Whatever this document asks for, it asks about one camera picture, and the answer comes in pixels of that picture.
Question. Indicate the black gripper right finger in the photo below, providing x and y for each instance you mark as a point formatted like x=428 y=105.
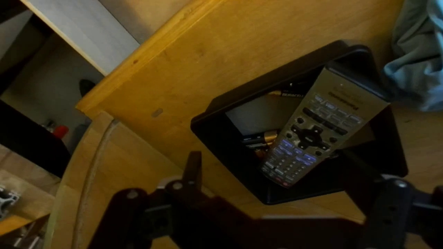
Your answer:
x=364 y=184

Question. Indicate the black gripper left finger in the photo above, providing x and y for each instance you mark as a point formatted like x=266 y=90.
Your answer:
x=193 y=171

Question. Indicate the grey remote control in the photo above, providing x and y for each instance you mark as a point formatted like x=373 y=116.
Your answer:
x=337 y=105

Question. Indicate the black plastic tray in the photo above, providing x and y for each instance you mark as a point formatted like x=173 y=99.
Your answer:
x=241 y=124

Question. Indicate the wooden roll-top desk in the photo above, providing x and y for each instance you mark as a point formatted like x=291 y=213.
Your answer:
x=123 y=186

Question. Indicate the light blue cloth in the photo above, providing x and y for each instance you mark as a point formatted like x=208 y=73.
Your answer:
x=417 y=69

